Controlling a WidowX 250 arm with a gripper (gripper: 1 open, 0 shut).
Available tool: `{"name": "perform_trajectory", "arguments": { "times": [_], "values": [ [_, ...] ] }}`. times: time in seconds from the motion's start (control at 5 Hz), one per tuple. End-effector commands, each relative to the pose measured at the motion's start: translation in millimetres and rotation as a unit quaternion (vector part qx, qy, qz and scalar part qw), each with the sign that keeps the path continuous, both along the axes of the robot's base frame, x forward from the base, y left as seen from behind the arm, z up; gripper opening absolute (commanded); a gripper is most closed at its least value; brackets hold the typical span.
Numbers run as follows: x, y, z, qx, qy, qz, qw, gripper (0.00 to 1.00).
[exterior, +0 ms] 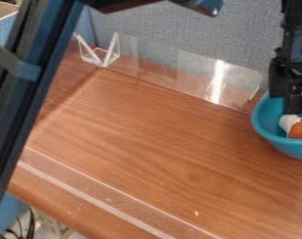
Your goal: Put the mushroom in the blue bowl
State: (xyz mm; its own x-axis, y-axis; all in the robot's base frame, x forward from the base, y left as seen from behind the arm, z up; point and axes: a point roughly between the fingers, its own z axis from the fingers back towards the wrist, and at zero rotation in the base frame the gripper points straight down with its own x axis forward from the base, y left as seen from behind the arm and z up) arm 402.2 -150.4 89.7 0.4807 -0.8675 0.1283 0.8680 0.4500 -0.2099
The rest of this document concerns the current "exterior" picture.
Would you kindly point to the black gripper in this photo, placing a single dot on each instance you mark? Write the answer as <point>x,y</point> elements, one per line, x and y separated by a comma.
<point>282,84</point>

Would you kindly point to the brown and white toy mushroom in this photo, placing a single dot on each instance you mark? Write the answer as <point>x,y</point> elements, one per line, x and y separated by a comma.
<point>290,124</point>

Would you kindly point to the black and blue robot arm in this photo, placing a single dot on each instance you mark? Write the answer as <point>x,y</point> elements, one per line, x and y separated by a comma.
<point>33,52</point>

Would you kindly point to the blue plastic bowl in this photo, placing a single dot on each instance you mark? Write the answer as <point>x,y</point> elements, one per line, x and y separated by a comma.
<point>265,119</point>

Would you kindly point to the clear acrylic back barrier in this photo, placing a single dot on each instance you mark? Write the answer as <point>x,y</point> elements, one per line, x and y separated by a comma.
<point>210,79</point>

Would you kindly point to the clear acrylic barrier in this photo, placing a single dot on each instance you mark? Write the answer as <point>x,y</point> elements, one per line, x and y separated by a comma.
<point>120,204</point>
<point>210,79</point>

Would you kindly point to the clear acrylic front barrier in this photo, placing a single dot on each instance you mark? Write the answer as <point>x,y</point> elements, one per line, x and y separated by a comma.
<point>120,204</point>

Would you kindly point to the wooden shelf box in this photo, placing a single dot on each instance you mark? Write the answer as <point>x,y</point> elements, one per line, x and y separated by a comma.
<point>9,7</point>

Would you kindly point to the clear acrylic corner bracket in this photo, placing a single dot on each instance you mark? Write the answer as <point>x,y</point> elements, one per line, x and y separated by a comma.
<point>98,56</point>

